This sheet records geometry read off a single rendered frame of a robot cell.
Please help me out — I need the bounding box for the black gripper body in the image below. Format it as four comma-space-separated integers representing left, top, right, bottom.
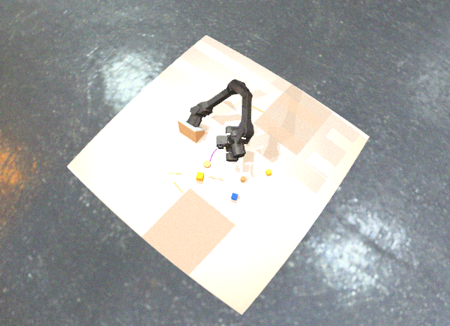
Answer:
225, 126, 238, 162

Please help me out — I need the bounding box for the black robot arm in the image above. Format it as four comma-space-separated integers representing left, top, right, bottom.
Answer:
186, 79, 255, 158

